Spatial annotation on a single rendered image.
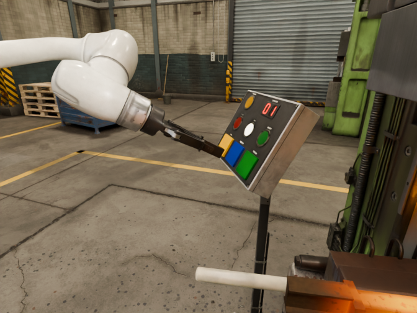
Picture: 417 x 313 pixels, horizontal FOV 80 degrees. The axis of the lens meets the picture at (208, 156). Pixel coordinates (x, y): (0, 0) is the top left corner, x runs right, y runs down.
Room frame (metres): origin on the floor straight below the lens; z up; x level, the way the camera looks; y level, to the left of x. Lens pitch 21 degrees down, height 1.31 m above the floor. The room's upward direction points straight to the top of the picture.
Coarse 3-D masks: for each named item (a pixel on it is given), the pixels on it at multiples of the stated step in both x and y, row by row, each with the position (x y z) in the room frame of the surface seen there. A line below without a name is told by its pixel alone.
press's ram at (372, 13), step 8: (376, 0) 0.39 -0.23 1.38; (384, 0) 0.37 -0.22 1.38; (392, 0) 0.36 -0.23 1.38; (400, 0) 0.33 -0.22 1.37; (408, 0) 0.31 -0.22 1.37; (416, 0) 0.30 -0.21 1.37; (376, 8) 0.39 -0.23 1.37; (384, 8) 0.37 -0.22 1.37; (392, 8) 0.36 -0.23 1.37; (368, 16) 0.41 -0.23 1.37; (376, 16) 0.39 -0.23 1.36
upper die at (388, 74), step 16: (384, 16) 0.36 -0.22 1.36; (400, 16) 0.32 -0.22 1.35; (416, 16) 0.29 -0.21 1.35; (384, 32) 0.35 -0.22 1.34; (400, 32) 0.31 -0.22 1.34; (416, 32) 0.28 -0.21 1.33; (384, 48) 0.34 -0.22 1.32; (400, 48) 0.30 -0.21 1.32; (416, 48) 0.27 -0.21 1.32; (384, 64) 0.33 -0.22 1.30; (400, 64) 0.30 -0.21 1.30; (416, 64) 0.27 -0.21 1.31; (368, 80) 0.37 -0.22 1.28; (384, 80) 0.32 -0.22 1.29; (400, 80) 0.29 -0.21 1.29; (416, 80) 0.26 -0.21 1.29; (400, 96) 0.28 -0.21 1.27; (416, 96) 0.25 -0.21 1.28
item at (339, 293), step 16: (288, 288) 0.26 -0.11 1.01; (304, 288) 0.25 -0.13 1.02; (320, 288) 0.25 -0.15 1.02; (336, 288) 0.25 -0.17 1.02; (352, 288) 0.26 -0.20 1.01; (288, 304) 0.26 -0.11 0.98; (304, 304) 0.25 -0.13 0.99; (320, 304) 0.25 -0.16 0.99; (336, 304) 0.25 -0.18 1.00; (352, 304) 0.23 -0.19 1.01; (368, 304) 0.24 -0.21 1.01; (384, 304) 0.24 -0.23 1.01; (400, 304) 0.24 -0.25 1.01; (416, 304) 0.24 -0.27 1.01
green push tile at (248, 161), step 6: (246, 156) 0.72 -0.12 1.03; (252, 156) 0.70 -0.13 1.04; (240, 162) 0.73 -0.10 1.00; (246, 162) 0.71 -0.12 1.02; (252, 162) 0.68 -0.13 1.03; (240, 168) 0.71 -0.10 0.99; (246, 168) 0.69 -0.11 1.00; (252, 168) 0.67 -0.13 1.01; (240, 174) 0.70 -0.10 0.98; (246, 174) 0.67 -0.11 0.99
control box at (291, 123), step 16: (256, 96) 0.90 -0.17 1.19; (272, 96) 0.81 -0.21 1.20; (240, 112) 0.94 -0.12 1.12; (256, 112) 0.84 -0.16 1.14; (288, 112) 0.69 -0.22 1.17; (304, 112) 0.67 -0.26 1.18; (240, 128) 0.87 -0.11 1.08; (256, 128) 0.78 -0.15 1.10; (272, 128) 0.71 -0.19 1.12; (288, 128) 0.66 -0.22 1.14; (304, 128) 0.68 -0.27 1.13; (256, 144) 0.73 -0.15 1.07; (272, 144) 0.67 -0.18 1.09; (288, 144) 0.66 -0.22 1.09; (224, 160) 0.84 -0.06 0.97; (240, 160) 0.75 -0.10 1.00; (272, 160) 0.65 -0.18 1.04; (288, 160) 0.67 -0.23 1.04; (240, 176) 0.70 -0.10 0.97; (256, 176) 0.64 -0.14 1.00; (272, 176) 0.65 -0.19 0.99; (256, 192) 0.64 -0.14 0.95
